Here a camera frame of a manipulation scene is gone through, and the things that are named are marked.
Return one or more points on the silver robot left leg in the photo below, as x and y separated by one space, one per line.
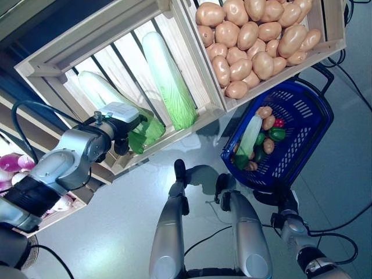
165 232

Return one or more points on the wooden slat crate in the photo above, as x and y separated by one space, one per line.
337 26
87 37
77 205

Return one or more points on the red toy pepper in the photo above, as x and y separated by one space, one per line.
279 122

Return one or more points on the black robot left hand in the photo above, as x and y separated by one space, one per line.
120 113

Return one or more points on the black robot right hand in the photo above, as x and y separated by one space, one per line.
286 200

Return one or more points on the blue plastic shopping basket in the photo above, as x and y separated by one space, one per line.
290 120

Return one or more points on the tan toy potato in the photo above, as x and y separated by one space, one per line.
264 112
268 122
221 69
297 57
210 14
268 145
263 65
292 40
312 39
236 89
240 69

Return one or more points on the brown knobbly toy vegetable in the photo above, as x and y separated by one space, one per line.
251 166

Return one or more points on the wooden framed display shelf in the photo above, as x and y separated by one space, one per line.
7 100

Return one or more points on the dark robot waist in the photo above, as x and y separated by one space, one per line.
212 274

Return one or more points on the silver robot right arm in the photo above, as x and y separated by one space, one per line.
290 229

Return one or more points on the toy napa cabbage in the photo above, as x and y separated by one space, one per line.
96 90
168 87
251 130

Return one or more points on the purple white toy turnip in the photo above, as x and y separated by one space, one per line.
25 162
8 162

